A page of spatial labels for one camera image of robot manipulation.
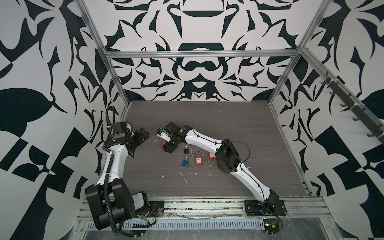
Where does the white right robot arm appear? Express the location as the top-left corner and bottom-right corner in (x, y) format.
(157, 122), (279, 212)

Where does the red padlock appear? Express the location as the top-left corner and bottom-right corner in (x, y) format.
(209, 153), (216, 160)
(195, 151), (203, 166)

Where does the blue padlock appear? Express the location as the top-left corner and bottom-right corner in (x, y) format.
(181, 157), (190, 168)

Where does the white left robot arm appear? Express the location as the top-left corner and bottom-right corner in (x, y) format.
(86, 122), (150, 235)

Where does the white slotted cable duct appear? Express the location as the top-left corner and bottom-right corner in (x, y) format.
(85, 218), (266, 231)

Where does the small black padlock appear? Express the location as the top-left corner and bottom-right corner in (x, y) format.
(183, 146), (190, 155)

